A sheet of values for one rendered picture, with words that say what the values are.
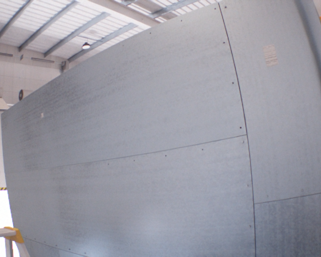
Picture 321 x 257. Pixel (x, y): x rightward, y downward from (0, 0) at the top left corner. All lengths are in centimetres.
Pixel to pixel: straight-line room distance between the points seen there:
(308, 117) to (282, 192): 27
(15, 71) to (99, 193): 1108
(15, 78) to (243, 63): 1155
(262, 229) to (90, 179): 93
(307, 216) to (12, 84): 1177
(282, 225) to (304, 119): 38
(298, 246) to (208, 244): 39
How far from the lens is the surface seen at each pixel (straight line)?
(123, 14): 993
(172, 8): 1060
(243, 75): 115
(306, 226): 110
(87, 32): 1211
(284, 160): 108
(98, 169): 159
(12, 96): 1211
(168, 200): 131
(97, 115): 159
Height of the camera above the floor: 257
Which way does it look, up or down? 8 degrees up
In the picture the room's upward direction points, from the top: 7 degrees counter-clockwise
